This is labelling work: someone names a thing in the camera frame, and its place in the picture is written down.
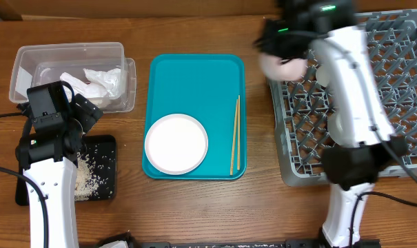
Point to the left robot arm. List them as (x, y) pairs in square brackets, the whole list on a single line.
[(48, 160)]

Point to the large white plate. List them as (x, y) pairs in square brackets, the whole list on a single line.
[(176, 144)]

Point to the cardboard backdrop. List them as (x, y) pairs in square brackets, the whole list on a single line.
[(106, 9)]

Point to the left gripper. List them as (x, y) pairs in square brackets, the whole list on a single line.
[(87, 113)]

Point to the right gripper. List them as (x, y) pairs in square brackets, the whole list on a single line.
[(271, 46)]

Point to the pile of rice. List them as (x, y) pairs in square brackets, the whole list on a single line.
[(87, 175)]

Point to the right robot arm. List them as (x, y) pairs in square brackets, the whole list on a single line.
[(365, 140)]

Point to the pink white bowl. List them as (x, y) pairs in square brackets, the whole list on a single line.
[(278, 69)]

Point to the clear plastic bin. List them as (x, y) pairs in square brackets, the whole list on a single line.
[(29, 57)]

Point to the white napkin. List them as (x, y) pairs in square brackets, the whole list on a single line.
[(94, 92), (109, 80)]

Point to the grey green saucer bowl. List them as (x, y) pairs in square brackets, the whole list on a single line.
[(334, 128)]

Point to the black plastic tray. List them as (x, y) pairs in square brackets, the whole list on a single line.
[(101, 165)]

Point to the pale green cup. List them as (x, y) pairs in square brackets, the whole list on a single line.
[(322, 77)]

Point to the grey dishwasher rack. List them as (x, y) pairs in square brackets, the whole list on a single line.
[(302, 108)]

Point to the wooden chopstick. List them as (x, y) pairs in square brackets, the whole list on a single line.
[(234, 139), (239, 134)]

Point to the teal serving tray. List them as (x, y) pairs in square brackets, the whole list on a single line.
[(205, 87)]

